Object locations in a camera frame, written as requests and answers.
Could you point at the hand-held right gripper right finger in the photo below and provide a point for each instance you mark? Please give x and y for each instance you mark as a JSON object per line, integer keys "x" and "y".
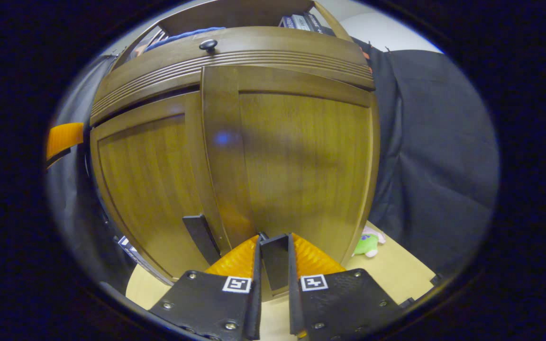
{"x": 344, "y": 303}

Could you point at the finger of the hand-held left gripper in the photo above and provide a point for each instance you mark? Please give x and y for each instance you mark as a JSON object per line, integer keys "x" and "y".
{"x": 64, "y": 135}

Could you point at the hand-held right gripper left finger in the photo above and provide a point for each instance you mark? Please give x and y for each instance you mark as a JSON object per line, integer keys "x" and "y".
{"x": 206, "y": 303}

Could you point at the wooden double-door shoe cabinet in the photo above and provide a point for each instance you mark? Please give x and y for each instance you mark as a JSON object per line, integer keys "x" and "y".
{"x": 254, "y": 14}

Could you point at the wooden cabinet drawer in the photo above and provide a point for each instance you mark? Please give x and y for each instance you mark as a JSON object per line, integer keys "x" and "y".
{"x": 273, "y": 47}

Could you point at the green and pink plush toy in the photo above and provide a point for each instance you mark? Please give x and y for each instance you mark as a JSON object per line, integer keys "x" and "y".
{"x": 367, "y": 244}

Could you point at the blue folded towel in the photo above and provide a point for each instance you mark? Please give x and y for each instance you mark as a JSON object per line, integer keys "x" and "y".
{"x": 178, "y": 37}

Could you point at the black round drawer knob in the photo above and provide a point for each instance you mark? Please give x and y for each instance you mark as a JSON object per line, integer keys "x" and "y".
{"x": 208, "y": 45}

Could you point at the black backdrop cloth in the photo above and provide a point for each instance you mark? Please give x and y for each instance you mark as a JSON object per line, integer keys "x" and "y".
{"x": 434, "y": 156}

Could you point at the dark blue book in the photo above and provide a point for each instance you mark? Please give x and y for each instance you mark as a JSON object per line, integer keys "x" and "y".
{"x": 286, "y": 21}

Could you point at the grey book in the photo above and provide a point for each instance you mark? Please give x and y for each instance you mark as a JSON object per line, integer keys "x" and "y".
{"x": 301, "y": 21}

